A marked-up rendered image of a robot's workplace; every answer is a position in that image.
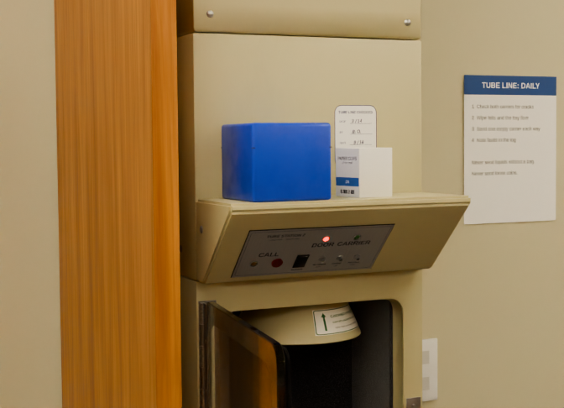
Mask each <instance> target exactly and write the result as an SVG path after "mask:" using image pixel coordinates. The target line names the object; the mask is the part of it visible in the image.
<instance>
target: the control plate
mask: <svg viewBox="0 0 564 408"><path fill-rule="evenodd" d="M393 227H394V224H376V225H357V226H340V227H321V228H286V229H267V230H249V232H248V236H247V238H246V240H245V243H244V245H243V248H242V251H241V253H240V255H239V257H238V261H237V263H236V265H235V267H234V270H233V272H232V275H231V278H234V277H247V276H260V275H285V274H298V273H310V272H324V271H337V270H350V269H371V268H372V266H373V263H374V262H375V260H376V258H377V257H378V255H379V253H380V251H381V249H382V247H383V246H384V243H385V242H386V240H387V238H388V236H389V234H390V233H391V231H392V229H393ZM357 234H360V235H361V238H360V239H359V240H353V237H354V236H355V235H357ZM325 236H329V237H330V240H328V241H327V242H322V239H323V238H324V237H325ZM299 254H309V255H310V256H309V258H308V260H307V262H306V264H305V267H300V268H292V267H293V264H294V262H295V260H296V258H297V256H298V255H299ZM356 254H360V255H361V256H360V260H356V259H354V258H353V257H354V255H356ZM339 255H342V256H343V258H342V261H339V260H337V259H336V258H337V256H339ZM322 256H325V257H326V259H325V262H324V263H322V262H321V261H319V258H320V257H322ZM275 259H282V260H283V264H282V265H281V266H280V267H277V268H275V267H273V266H272V264H271V263H272V261H273V260H275ZM253 261H258V264H257V265H256V266H254V267H251V266H250V263H251V262H253Z"/></svg>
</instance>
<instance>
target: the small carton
mask: <svg viewBox="0 0 564 408"><path fill-rule="evenodd" d="M336 196H343V197H356V198H366V197H385V196H392V148H336Z"/></svg>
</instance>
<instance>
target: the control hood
mask: <svg viewBox="0 0 564 408"><path fill-rule="evenodd" d="M470 203H471V198H468V196H463V195H452V194H441V193H430V192H403V193H392V196H385V197H366V198H356V197H343V196H336V195H332V196H331V199H330V200H323V201H276V202H249V201H237V200H230V199H224V198H222V199H198V201H196V276H197V279H198V280H199V282H201V283H204V284H210V283H222V282H235V281H248V280H272V279H284V278H297V277H310V276H323V275H347V274H359V273H372V272H384V271H397V270H410V269H429V268H431V267H432V265H433V264H434V263H435V261H436V259H437V257H438V256H439V254H440V252H441V251H442V249H443V248H444V246H445V244H446V243H447V240H448V239H449V238H450V236H451V235H452V233H453V231H454V229H455V228H456V226H457V224H458V223H459V221H460V220H461V218H462V216H463V214H464V212H465V211H466V210H467V208H468V206H469V204H470ZM376 224H394V227H393V229H392V231H391V233H390V234H389V236H388V238H387V240H386V242H385V243H384V246H383V247H382V249H381V251H380V253H379V255H378V257H377V258H376V260H375V262H374V263H373V266H372V268H371V269H350V270H337V271H324V272H310V273H298V274H285V275H260V276H247V277H234V278H231V275H232V272H233V270H234V267H235V265H236V263H237V261H238V257H239V255H240V253H241V251H242V248H243V245H244V243H245V240H246V238H247V236H248V232H249V230H267V229H286V228H321V227H340V226H357V225H376Z"/></svg>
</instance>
